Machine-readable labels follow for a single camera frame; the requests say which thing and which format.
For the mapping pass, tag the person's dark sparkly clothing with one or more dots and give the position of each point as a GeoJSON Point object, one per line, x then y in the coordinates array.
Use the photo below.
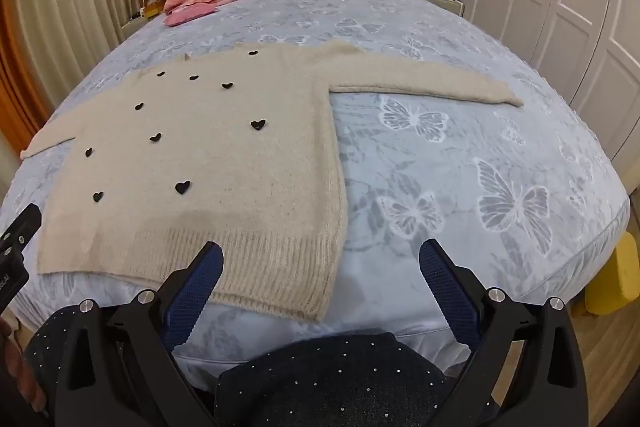
{"type": "Point", "coordinates": [325, 382]}

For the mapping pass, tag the white wardrobe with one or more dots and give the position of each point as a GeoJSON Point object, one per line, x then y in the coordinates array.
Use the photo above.
{"type": "Point", "coordinates": [560, 7]}

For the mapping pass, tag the butterfly print bed duvet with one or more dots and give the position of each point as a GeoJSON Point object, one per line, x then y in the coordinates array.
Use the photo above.
{"type": "Point", "coordinates": [450, 167]}

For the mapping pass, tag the beige nightstand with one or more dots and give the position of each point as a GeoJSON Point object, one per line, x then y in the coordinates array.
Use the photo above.
{"type": "Point", "coordinates": [134, 24]}
{"type": "Point", "coordinates": [445, 4]}

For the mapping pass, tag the orange curtain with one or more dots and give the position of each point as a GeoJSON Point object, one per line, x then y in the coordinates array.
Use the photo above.
{"type": "Point", "coordinates": [20, 72]}

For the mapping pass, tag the cream pleated curtain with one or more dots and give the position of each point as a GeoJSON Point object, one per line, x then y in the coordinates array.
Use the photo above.
{"type": "Point", "coordinates": [75, 7]}

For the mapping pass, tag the person's left hand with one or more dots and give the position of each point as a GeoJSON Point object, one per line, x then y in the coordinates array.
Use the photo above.
{"type": "Point", "coordinates": [25, 372]}

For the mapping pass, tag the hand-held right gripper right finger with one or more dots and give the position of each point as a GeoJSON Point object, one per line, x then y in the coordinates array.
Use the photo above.
{"type": "Point", "coordinates": [449, 289]}

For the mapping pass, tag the beige sweater with black hearts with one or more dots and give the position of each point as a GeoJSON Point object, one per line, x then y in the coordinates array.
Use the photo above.
{"type": "Point", "coordinates": [210, 157]}

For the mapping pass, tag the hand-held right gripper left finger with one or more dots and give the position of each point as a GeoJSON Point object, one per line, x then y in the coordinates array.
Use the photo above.
{"type": "Point", "coordinates": [196, 289]}

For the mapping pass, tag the yellow stool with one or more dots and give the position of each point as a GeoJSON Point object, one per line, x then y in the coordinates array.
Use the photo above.
{"type": "Point", "coordinates": [617, 277]}

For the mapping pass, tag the small pink folded garment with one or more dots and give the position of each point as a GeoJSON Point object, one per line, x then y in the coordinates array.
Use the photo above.
{"type": "Point", "coordinates": [189, 14]}

